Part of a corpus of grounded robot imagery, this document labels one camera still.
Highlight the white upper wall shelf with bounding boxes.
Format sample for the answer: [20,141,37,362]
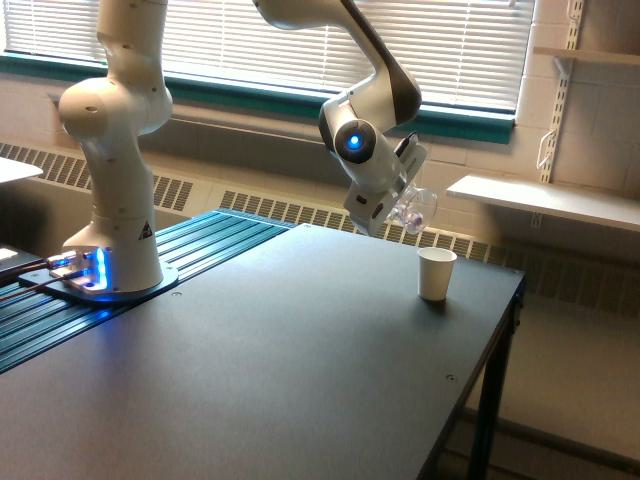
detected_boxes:
[533,47,640,66]

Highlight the black table leg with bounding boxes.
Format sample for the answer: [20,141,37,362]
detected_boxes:
[466,280,526,479]

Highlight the white desk corner left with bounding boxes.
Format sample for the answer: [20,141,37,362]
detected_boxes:
[0,157,43,184]

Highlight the teal window sill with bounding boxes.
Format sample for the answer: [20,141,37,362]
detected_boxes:
[1,53,515,145]

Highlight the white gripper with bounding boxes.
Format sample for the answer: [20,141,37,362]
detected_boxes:
[342,132,427,236]

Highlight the white shelf bracket rail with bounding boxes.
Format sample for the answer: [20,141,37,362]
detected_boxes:
[536,1,585,184]

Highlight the white wall shelf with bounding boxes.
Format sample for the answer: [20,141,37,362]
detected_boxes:
[533,47,640,66]
[447,175,639,232]

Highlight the white window blinds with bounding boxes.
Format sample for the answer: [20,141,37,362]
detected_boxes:
[1,1,534,111]

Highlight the clear plastic cup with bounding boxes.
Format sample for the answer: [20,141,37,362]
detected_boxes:
[387,184,438,234]

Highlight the white paper cup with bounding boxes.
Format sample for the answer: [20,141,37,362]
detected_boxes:
[418,247,457,301]

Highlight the white lower wall shelf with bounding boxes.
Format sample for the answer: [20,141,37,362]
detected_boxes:
[447,175,639,232]

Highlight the black cable at base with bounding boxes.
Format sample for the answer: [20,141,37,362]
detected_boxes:
[0,256,66,301]

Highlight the blue aluminium rail base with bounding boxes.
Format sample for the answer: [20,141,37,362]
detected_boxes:
[1,209,293,372]

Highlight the baseboard radiator grille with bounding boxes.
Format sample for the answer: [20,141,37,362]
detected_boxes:
[1,143,639,317]

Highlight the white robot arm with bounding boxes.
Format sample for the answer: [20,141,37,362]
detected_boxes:
[59,1,427,296]

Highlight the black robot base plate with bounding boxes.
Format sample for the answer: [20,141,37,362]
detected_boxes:
[17,262,179,306]

